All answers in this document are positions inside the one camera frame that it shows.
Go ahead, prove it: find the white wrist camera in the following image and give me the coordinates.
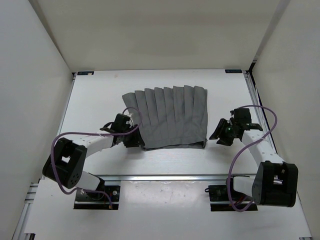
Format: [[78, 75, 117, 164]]
[[126, 113, 135, 126], [229, 110, 235, 121]]

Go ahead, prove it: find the right blue corner label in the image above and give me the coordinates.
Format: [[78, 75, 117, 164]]
[[225, 69, 243, 74]]

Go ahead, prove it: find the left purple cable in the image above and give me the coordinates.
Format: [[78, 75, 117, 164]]
[[50, 106, 143, 210]]

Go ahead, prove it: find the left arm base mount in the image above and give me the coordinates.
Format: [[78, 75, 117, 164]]
[[73, 185, 121, 210]]

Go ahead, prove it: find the left blue corner label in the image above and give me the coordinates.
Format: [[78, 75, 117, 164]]
[[77, 71, 95, 76]]

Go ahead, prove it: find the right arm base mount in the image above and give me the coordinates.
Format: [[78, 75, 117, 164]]
[[204, 185, 252, 212]]

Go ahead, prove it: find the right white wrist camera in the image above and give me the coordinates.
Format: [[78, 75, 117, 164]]
[[229, 110, 235, 121]]

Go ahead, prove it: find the grey pleated skirt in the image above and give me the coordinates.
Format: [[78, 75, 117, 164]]
[[122, 85, 208, 151]]

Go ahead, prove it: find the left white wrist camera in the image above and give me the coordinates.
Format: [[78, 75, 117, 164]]
[[126, 113, 135, 126]]

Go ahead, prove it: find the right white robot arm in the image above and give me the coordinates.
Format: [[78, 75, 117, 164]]
[[210, 105, 299, 212]]

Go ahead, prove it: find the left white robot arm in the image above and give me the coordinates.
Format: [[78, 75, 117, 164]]
[[42, 113, 145, 200]]

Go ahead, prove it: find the blue corner label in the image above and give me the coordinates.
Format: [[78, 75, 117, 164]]
[[77, 71, 95, 76], [225, 69, 243, 74]]

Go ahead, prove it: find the aluminium table frame rail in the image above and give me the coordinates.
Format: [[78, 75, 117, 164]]
[[244, 71, 284, 164]]

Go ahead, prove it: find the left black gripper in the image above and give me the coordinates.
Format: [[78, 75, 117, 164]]
[[121, 124, 145, 148]]

